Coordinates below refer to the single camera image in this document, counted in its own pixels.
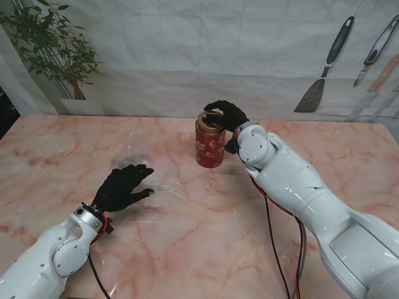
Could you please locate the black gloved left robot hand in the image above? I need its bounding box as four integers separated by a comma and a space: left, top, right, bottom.
93, 164, 156, 212

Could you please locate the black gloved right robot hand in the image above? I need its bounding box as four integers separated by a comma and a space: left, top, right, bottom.
203, 100, 250, 133

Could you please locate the round bronze canister lid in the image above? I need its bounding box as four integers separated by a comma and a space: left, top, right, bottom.
196, 111, 226, 133

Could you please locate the red floral tea canister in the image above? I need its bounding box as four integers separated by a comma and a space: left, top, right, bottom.
195, 120, 226, 169

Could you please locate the black slotted spatula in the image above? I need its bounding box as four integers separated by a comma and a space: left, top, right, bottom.
294, 16, 355, 113

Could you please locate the green leafy plant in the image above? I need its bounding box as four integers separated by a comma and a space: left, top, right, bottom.
0, 0, 103, 100

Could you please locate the black red left arm cable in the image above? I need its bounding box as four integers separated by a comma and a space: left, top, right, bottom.
89, 217, 113, 299

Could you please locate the black red arm cable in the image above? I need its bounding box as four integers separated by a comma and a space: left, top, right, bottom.
249, 174, 309, 299
89, 217, 113, 299

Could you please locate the black red right arm cable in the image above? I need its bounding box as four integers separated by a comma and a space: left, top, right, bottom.
249, 174, 309, 299

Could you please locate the black handled peeler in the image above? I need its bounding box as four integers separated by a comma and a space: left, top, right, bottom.
353, 14, 399, 87

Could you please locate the wooden handle knife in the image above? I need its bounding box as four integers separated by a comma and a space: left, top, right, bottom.
367, 54, 399, 93

